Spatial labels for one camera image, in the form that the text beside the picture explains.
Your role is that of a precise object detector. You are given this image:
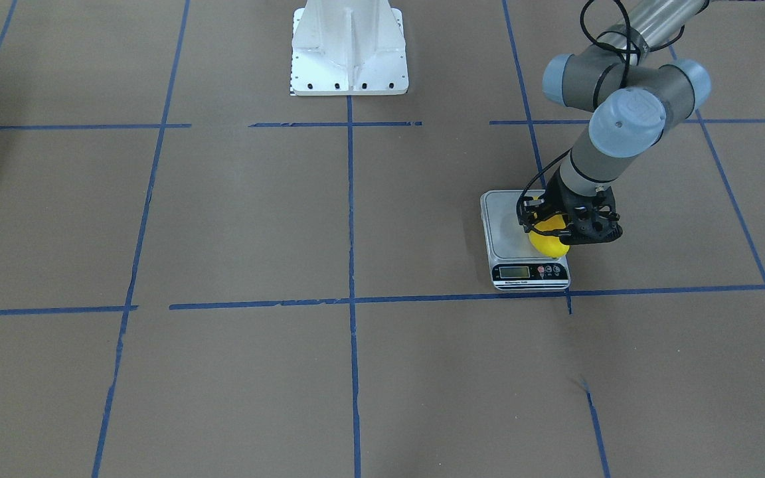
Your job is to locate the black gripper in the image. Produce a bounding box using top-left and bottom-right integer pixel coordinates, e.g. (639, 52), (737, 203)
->
(529, 175), (595, 240)

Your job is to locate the yellow mango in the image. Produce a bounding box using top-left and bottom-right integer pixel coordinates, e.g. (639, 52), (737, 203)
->
(525, 210), (570, 258)

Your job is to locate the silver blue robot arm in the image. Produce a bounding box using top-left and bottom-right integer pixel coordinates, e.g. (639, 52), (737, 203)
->
(516, 1), (713, 245)

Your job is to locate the silver digital kitchen scale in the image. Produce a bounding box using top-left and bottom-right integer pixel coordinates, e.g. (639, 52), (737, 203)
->
(480, 190), (570, 291)

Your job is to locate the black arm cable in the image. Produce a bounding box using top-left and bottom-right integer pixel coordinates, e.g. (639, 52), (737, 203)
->
(517, 0), (643, 220)

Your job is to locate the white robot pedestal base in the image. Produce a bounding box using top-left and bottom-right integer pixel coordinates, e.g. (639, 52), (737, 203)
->
(290, 1), (410, 96)

